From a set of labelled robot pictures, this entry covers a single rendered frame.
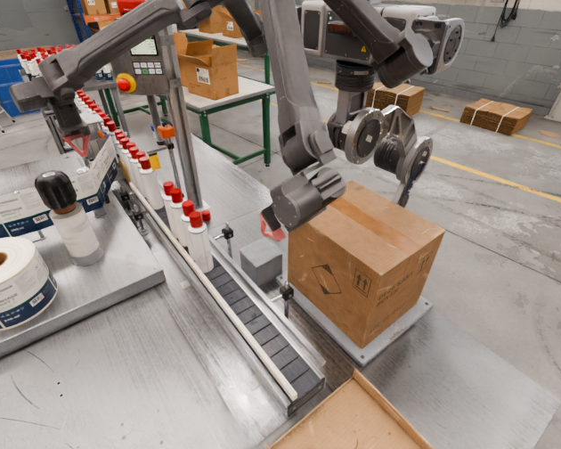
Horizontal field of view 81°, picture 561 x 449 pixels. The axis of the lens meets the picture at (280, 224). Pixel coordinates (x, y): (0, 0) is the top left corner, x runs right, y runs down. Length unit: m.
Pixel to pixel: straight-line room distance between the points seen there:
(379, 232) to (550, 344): 1.72
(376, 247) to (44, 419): 0.82
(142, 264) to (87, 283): 0.16
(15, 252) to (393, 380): 1.01
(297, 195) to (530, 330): 2.03
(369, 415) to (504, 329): 1.57
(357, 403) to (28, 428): 0.72
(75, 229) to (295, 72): 0.78
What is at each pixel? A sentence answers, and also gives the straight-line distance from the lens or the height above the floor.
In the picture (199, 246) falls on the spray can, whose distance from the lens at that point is 0.96.
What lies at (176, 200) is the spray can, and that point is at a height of 1.06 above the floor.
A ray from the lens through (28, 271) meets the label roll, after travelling 1.05.
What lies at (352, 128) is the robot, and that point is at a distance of 1.17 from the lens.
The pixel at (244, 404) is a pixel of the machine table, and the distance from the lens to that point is 0.85.
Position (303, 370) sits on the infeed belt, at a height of 0.88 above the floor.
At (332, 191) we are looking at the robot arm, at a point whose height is 1.32.
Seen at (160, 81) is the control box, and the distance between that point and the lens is 1.19.
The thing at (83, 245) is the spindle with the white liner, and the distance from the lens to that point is 1.15.
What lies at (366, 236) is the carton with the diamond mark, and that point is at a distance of 0.79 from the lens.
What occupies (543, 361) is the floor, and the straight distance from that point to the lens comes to 2.30.
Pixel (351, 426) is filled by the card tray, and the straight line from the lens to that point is 0.84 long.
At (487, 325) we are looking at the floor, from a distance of 2.30.
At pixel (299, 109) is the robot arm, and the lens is 0.57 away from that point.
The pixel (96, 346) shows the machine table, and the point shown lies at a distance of 1.03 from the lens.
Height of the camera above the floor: 1.61
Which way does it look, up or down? 38 degrees down
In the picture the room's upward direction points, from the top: straight up
